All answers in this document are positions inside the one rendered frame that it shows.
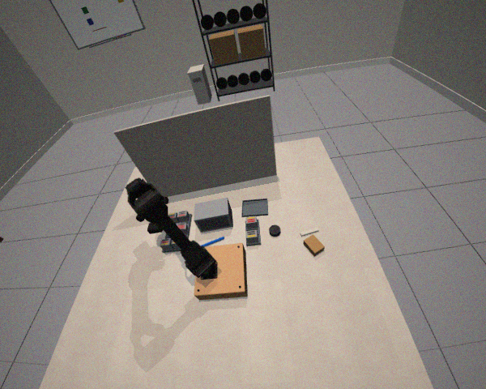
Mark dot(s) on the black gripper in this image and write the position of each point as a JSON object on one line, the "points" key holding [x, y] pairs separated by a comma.
{"points": [[154, 227]]}

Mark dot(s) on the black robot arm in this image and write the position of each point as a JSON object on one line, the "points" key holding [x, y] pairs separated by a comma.
{"points": [[150, 206]]}

